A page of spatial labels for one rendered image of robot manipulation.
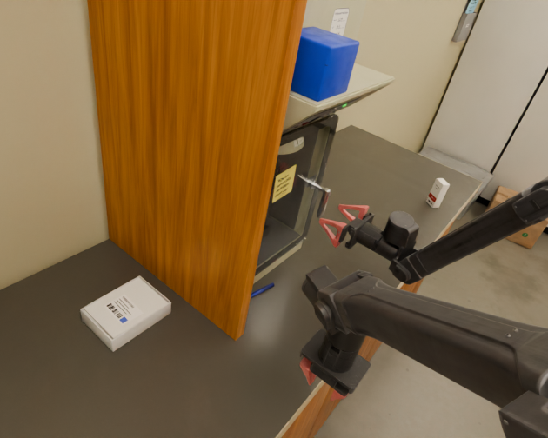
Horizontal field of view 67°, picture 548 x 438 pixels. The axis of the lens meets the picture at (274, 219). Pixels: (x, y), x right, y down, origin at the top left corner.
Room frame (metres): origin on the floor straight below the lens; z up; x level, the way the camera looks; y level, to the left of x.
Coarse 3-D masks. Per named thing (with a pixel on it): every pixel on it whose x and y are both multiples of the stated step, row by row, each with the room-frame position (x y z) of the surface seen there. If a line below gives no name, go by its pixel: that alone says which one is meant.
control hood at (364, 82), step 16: (352, 80) 0.85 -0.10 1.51; (368, 80) 0.87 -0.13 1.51; (384, 80) 0.90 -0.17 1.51; (304, 96) 0.70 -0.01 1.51; (336, 96) 0.73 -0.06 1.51; (352, 96) 0.78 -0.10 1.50; (288, 112) 0.69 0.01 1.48; (304, 112) 0.68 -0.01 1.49; (320, 112) 0.73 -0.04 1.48; (288, 128) 0.71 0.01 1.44
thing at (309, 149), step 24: (336, 120) 0.97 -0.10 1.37; (288, 144) 0.81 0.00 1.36; (312, 144) 0.90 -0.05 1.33; (288, 168) 0.82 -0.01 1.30; (312, 168) 0.92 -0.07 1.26; (312, 192) 0.95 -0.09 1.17; (288, 216) 0.87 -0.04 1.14; (264, 240) 0.79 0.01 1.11; (288, 240) 0.89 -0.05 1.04; (264, 264) 0.81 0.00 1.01
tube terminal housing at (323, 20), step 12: (312, 0) 0.82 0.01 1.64; (324, 0) 0.85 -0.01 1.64; (336, 0) 0.89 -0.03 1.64; (348, 0) 0.93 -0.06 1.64; (360, 0) 0.97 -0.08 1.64; (312, 12) 0.82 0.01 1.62; (324, 12) 0.86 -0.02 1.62; (360, 12) 0.98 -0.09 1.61; (312, 24) 0.83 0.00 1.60; (324, 24) 0.87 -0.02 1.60; (348, 24) 0.95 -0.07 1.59; (348, 36) 0.96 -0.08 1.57; (288, 252) 0.93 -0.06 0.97; (276, 264) 0.89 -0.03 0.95
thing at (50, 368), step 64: (320, 192) 1.35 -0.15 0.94; (384, 192) 1.45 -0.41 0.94; (448, 192) 1.56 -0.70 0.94; (128, 256) 0.81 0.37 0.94; (320, 256) 0.98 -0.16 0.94; (0, 320) 0.54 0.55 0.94; (64, 320) 0.57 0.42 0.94; (192, 320) 0.64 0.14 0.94; (256, 320) 0.68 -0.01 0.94; (0, 384) 0.40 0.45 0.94; (64, 384) 0.43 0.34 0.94; (128, 384) 0.45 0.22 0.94; (192, 384) 0.48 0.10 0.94; (256, 384) 0.51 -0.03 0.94; (320, 384) 0.55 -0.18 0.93
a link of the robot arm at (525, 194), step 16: (528, 192) 0.62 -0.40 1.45; (544, 192) 0.57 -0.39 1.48; (496, 208) 0.65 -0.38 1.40; (512, 208) 0.62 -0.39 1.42; (528, 208) 0.58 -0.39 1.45; (544, 208) 0.56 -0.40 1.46; (464, 224) 0.69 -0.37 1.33; (480, 224) 0.66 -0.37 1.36; (496, 224) 0.64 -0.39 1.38; (512, 224) 0.62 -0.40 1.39; (528, 224) 0.60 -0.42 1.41; (448, 240) 0.69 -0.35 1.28; (464, 240) 0.67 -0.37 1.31; (480, 240) 0.65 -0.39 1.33; (496, 240) 0.63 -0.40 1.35; (416, 256) 0.73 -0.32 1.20; (432, 256) 0.71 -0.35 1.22; (448, 256) 0.69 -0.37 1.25; (464, 256) 0.68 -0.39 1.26; (416, 272) 0.72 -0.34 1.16; (432, 272) 0.70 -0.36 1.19
